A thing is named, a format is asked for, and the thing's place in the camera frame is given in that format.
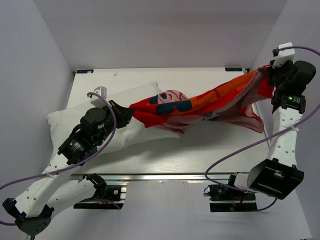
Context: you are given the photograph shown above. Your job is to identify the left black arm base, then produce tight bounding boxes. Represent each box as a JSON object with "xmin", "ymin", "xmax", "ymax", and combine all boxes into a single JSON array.
[{"xmin": 73, "ymin": 184, "xmax": 127, "ymax": 210}]

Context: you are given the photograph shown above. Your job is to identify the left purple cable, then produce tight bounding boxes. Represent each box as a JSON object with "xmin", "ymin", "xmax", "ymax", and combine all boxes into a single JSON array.
[{"xmin": 0, "ymin": 92, "xmax": 117, "ymax": 226}]

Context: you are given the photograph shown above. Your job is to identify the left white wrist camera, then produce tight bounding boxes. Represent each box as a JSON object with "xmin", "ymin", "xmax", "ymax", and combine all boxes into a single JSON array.
[{"xmin": 90, "ymin": 86, "xmax": 107, "ymax": 108}]

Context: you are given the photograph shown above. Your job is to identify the red pink patterned pillowcase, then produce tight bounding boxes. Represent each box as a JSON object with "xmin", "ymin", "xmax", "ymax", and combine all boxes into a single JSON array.
[{"xmin": 130, "ymin": 66, "xmax": 274, "ymax": 135}]

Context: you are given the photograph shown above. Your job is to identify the left blue table label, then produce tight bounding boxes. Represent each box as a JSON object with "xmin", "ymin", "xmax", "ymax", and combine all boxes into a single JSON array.
[{"xmin": 76, "ymin": 69, "xmax": 94, "ymax": 74}]

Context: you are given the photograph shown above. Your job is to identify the blue table label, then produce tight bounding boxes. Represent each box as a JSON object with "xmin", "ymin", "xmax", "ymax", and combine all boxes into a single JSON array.
[
  {"xmin": 76, "ymin": 69, "xmax": 94, "ymax": 74},
  {"xmin": 224, "ymin": 67, "xmax": 243, "ymax": 72}
]

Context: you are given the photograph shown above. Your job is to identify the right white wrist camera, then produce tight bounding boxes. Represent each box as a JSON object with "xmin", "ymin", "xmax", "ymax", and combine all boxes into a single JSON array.
[{"xmin": 270, "ymin": 42, "xmax": 296, "ymax": 69}]

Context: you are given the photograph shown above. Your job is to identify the aluminium front rail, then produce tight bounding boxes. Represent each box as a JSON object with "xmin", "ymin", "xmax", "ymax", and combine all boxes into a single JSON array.
[{"xmin": 69, "ymin": 173, "xmax": 232, "ymax": 182}]

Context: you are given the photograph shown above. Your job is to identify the right blue table label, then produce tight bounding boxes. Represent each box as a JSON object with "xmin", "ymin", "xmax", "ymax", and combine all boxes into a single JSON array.
[{"xmin": 224, "ymin": 67, "xmax": 243, "ymax": 72}]

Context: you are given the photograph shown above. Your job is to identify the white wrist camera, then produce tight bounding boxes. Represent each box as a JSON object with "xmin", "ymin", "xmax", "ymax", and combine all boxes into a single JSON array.
[
  {"xmin": 90, "ymin": 86, "xmax": 107, "ymax": 108},
  {"xmin": 270, "ymin": 42, "xmax": 296, "ymax": 69}
]

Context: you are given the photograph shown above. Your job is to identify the white pillow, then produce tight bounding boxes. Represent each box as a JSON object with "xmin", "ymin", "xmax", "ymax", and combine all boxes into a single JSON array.
[{"xmin": 47, "ymin": 81, "xmax": 180, "ymax": 159}]

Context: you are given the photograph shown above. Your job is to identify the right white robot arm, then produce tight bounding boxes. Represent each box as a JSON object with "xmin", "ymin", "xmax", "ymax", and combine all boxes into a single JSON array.
[{"xmin": 225, "ymin": 60, "xmax": 316, "ymax": 200}]

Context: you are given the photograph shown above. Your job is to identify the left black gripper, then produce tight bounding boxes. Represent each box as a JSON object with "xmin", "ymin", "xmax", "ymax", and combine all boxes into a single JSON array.
[{"xmin": 94, "ymin": 99, "xmax": 134, "ymax": 146}]

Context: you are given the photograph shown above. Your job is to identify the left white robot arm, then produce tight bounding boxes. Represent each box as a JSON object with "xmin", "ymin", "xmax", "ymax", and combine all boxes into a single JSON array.
[{"xmin": 2, "ymin": 100, "xmax": 135, "ymax": 237}]

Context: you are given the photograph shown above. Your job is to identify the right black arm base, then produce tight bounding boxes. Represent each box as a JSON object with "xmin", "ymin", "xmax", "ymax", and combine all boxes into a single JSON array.
[{"xmin": 203, "ymin": 184, "xmax": 258, "ymax": 213}]

